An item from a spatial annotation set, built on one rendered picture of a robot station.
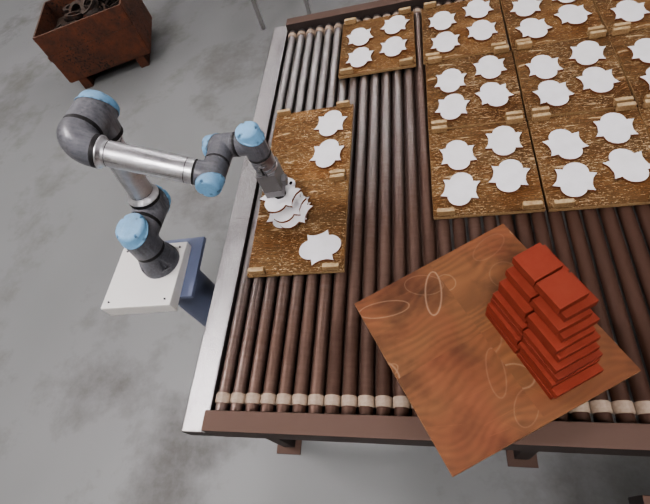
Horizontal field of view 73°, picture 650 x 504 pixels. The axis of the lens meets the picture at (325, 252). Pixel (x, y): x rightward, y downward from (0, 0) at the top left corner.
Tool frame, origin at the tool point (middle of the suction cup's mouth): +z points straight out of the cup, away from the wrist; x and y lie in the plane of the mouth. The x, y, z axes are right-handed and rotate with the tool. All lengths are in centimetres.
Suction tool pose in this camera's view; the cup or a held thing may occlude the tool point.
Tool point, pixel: (281, 196)
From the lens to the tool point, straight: 154.8
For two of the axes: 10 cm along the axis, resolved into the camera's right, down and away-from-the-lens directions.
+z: 2.4, 5.2, 8.2
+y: 0.1, -8.5, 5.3
